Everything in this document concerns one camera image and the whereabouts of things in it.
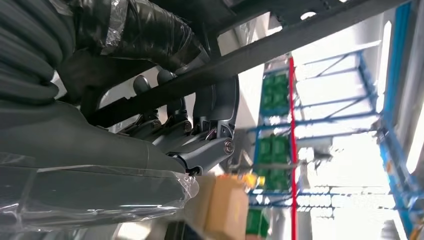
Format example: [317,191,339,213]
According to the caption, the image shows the blue storage rack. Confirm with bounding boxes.
[248,49,382,213]

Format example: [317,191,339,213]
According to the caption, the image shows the brown cardboard box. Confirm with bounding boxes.
[183,173,250,240]

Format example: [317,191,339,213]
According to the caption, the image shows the green plastic crate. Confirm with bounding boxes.
[245,208,271,238]
[259,72,291,113]
[256,135,292,192]

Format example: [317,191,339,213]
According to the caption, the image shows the blue metal rack frame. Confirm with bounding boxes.
[377,0,424,240]

